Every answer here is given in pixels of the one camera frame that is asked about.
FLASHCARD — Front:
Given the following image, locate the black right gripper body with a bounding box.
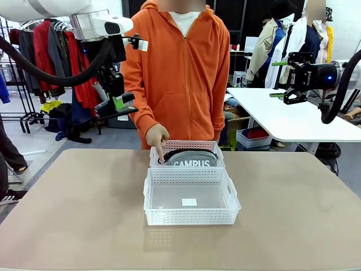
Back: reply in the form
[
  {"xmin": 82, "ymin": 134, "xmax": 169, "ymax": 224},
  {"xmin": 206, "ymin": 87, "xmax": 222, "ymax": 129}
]
[{"xmin": 289, "ymin": 62, "xmax": 338, "ymax": 93}]

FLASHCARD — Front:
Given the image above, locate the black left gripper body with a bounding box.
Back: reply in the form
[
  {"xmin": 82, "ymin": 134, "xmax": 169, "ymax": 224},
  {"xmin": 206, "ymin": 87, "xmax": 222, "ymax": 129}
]
[{"xmin": 98, "ymin": 35, "xmax": 127, "ymax": 85}]

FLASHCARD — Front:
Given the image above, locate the black stapler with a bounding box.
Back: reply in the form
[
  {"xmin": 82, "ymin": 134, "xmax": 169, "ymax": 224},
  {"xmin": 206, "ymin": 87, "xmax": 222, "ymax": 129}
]
[{"xmin": 94, "ymin": 98, "xmax": 139, "ymax": 118}]

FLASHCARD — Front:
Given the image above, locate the grey CAMPUS pencil case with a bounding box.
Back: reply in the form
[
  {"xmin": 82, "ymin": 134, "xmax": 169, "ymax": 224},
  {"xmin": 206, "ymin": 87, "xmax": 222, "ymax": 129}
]
[{"xmin": 157, "ymin": 148, "xmax": 219, "ymax": 168}]

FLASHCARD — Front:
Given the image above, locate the person's right hand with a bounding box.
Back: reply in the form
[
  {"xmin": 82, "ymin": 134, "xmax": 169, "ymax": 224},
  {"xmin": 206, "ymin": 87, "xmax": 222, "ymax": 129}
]
[{"xmin": 145, "ymin": 123, "xmax": 170, "ymax": 164}]

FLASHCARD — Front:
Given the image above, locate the grey storage bin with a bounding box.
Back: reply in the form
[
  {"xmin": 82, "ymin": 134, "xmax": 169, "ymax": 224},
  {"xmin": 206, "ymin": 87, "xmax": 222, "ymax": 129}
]
[{"xmin": 108, "ymin": 114, "xmax": 137, "ymax": 130}]

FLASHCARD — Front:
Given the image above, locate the mannequin in white coat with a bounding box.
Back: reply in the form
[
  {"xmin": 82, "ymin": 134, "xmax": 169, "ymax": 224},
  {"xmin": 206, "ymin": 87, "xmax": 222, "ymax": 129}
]
[{"xmin": 265, "ymin": 0, "xmax": 335, "ymax": 89}]

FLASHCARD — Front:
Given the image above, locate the white table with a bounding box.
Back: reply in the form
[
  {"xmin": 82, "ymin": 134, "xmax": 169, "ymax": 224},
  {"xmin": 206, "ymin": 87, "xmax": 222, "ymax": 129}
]
[{"xmin": 227, "ymin": 87, "xmax": 361, "ymax": 155}]

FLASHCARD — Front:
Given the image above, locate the mannequin in beige coat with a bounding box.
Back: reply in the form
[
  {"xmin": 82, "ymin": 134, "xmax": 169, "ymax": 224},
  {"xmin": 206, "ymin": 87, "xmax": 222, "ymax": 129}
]
[{"xmin": 245, "ymin": 0, "xmax": 296, "ymax": 83}]

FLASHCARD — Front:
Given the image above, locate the clear bin with red contents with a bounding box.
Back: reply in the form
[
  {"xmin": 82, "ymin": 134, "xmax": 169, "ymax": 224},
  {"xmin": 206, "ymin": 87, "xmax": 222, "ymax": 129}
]
[{"xmin": 236, "ymin": 126, "xmax": 274, "ymax": 150}]

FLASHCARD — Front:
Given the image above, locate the person in orange hoodie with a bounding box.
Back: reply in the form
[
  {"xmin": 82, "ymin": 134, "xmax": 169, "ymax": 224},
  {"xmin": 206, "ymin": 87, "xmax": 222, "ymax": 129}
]
[{"xmin": 120, "ymin": 0, "xmax": 231, "ymax": 150}]

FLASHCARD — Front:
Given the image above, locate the yellow cloth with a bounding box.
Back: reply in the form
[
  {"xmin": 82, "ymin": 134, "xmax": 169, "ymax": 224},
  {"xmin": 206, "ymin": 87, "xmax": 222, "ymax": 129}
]
[{"xmin": 40, "ymin": 99, "xmax": 63, "ymax": 114}]

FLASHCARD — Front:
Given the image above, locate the black clothes rack with garments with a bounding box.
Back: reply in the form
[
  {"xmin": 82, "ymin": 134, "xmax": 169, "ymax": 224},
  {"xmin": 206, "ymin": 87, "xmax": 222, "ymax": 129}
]
[{"xmin": 0, "ymin": 16, "xmax": 103, "ymax": 136}]

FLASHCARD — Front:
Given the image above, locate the white perforated plastic basket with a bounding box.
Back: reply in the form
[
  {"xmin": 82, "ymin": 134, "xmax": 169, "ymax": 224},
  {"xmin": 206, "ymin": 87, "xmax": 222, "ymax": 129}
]
[
  {"xmin": 149, "ymin": 139, "xmax": 226, "ymax": 169},
  {"xmin": 143, "ymin": 167, "xmax": 242, "ymax": 226}
]

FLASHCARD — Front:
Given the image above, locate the bystander in dark trousers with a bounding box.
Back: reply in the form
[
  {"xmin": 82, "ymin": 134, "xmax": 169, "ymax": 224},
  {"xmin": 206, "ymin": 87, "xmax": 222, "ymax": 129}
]
[{"xmin": 0, "ymin": 112, "xmax": 29, "ymax": 207}]

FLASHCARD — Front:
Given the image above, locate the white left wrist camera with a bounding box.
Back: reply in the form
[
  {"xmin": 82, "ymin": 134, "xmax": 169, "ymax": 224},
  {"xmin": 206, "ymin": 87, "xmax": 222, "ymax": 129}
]
[{"xmin": 125, "ymin": 33, "xmax": 149, "ymax": 53}]

